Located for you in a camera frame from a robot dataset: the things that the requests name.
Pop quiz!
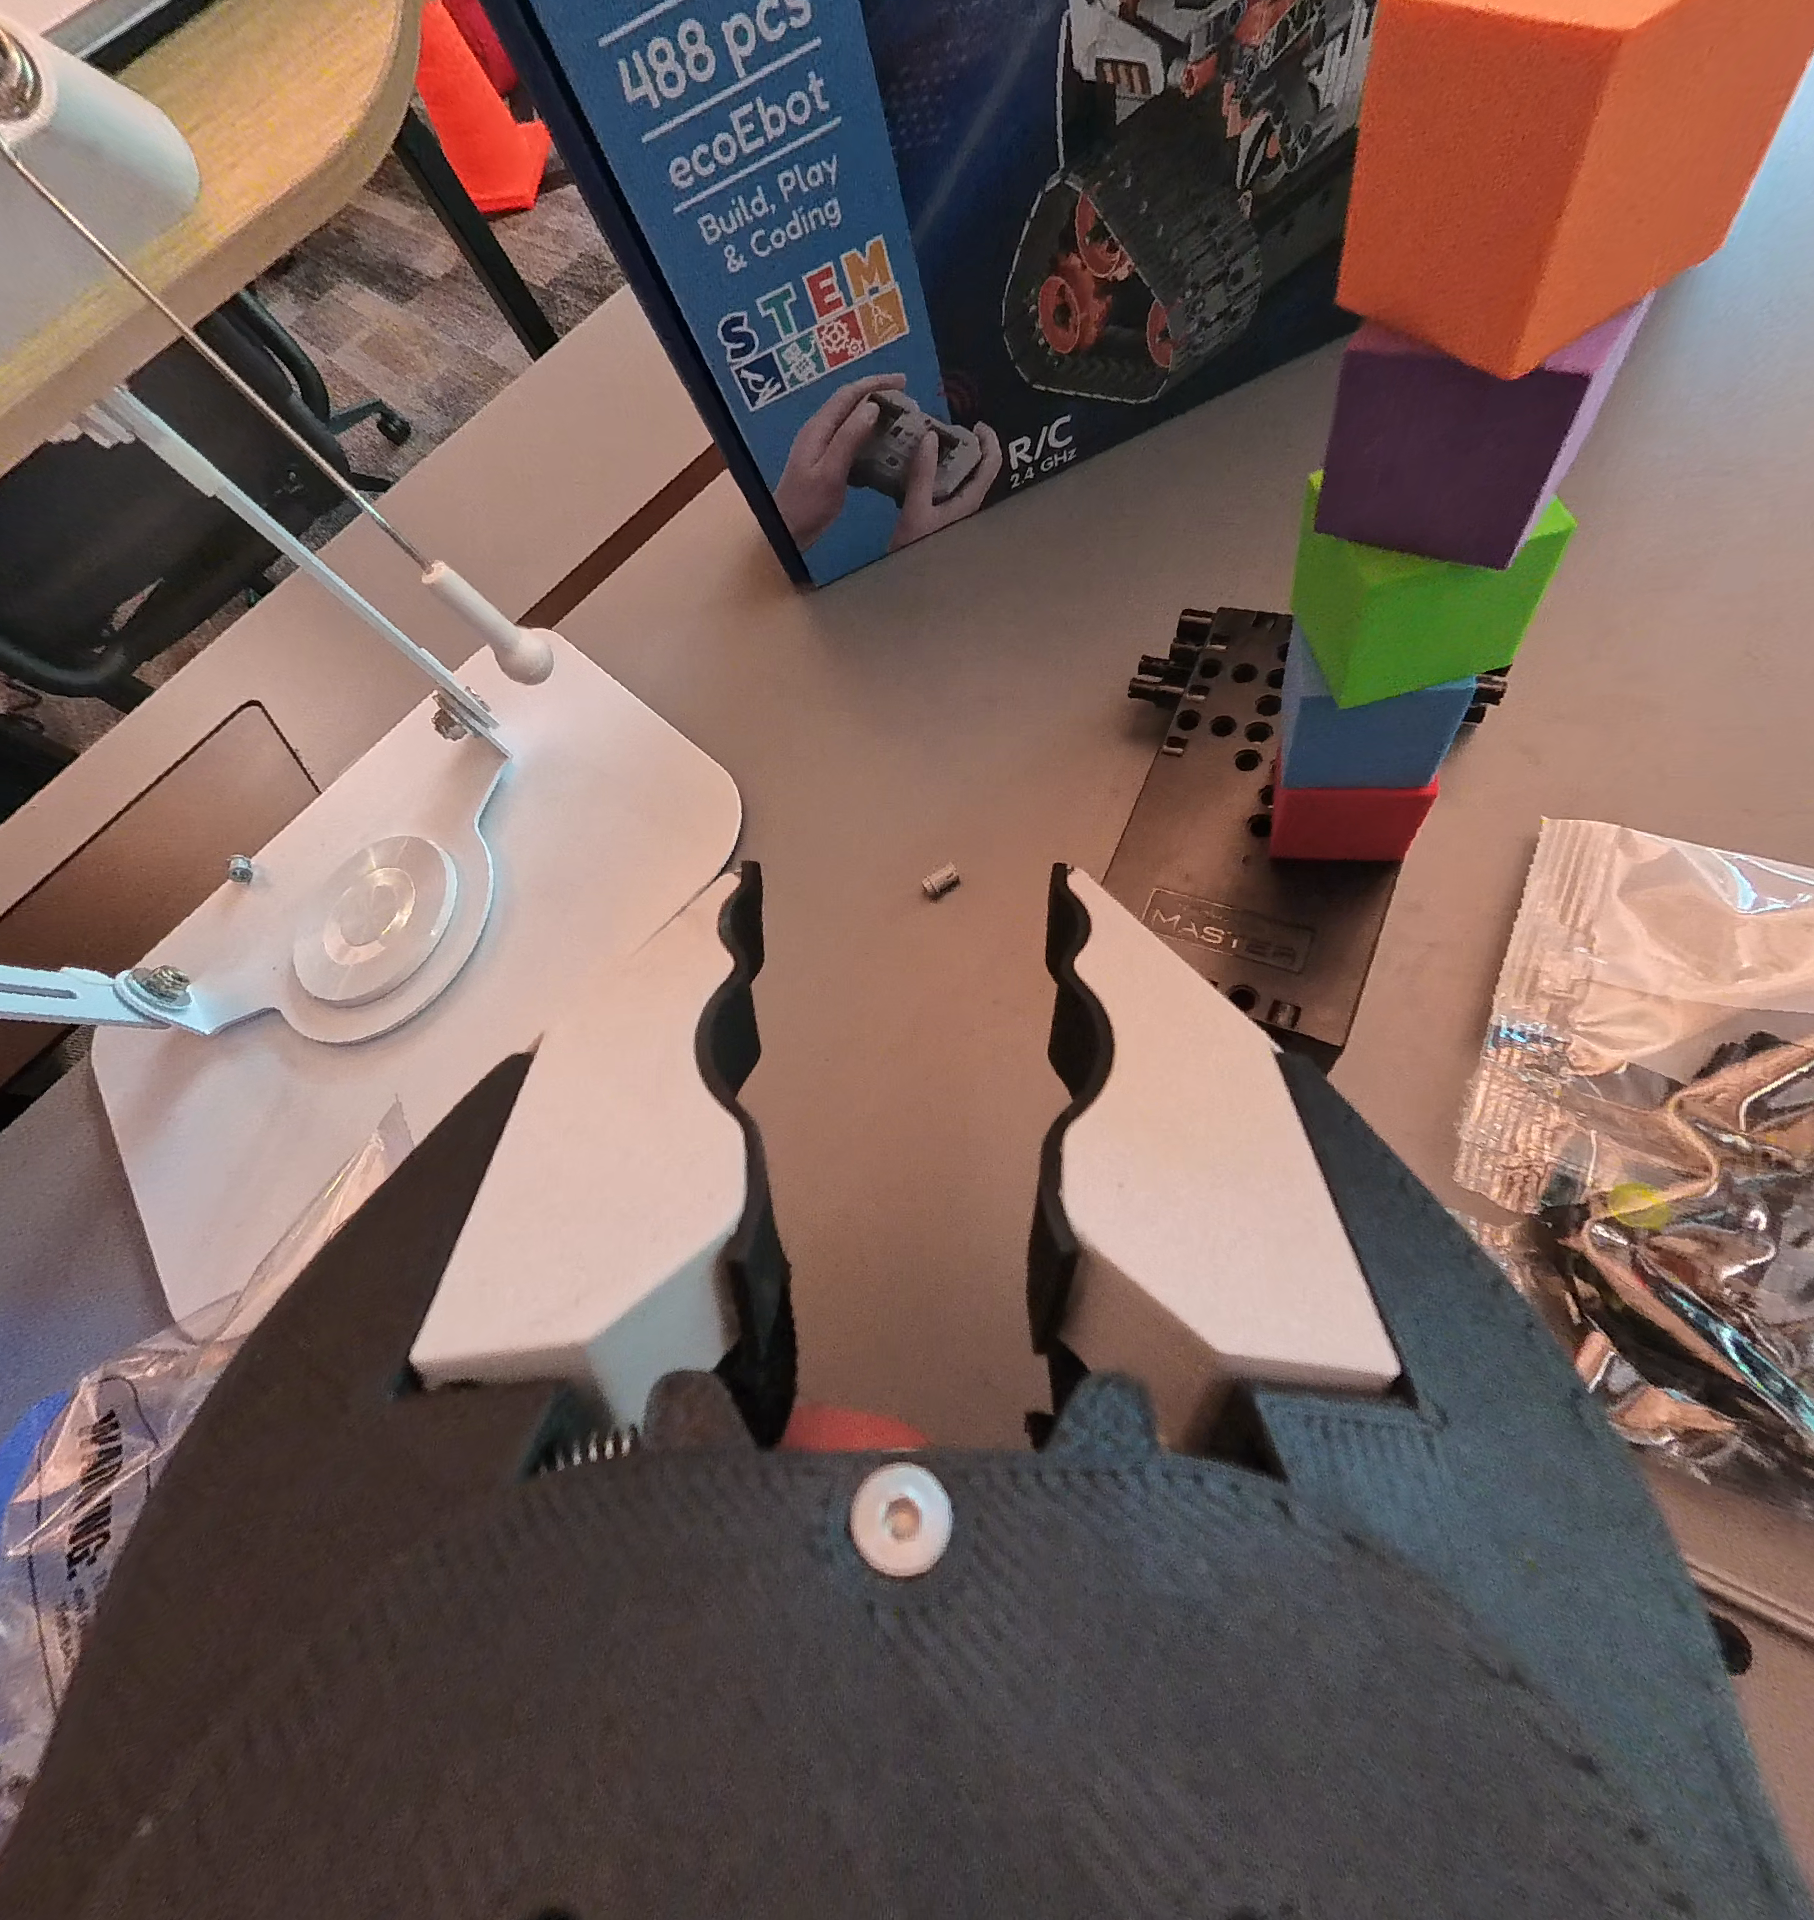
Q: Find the clear printed plastic bag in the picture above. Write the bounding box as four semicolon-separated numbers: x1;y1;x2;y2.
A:
0;1103;401;1920

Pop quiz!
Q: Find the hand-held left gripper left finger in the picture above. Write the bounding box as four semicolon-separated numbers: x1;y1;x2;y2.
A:
409;862;796;1450

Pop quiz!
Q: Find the blue foam cube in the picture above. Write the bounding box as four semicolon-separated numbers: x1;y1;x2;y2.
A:
1279;623;1481;792

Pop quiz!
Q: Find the black office chair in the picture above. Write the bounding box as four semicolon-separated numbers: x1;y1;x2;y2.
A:
0;284;414;708

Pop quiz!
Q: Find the blue toy robot box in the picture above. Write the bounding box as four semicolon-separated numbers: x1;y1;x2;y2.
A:
478;0;1390;590

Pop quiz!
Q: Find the black perforated building plate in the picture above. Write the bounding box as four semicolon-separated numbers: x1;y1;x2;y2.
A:
1102;605;1511;1075

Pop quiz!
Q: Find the white book stand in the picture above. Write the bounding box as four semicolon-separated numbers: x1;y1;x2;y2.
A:
0;0;745;1330

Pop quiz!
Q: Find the red foam cube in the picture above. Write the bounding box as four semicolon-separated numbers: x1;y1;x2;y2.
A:
1266;757;1443;864

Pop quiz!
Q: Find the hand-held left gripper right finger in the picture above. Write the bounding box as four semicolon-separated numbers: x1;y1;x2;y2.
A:
1025;862;1405;1450

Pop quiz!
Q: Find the orange foam cube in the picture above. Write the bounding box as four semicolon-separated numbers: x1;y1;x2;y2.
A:
1335;0;1814;381

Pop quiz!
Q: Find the green foam cube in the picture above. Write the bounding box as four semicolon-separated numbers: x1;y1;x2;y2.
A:
1288;473;1577;710

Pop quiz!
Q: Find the clear bag of building parts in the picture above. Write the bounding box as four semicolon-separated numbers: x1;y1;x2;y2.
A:
1455;816;1814;1494

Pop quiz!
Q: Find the purple foam cube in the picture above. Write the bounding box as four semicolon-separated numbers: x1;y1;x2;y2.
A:
1312;293;1661;572

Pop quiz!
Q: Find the orange plastic object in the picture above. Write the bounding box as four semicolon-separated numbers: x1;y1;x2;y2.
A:
419;0;550;212

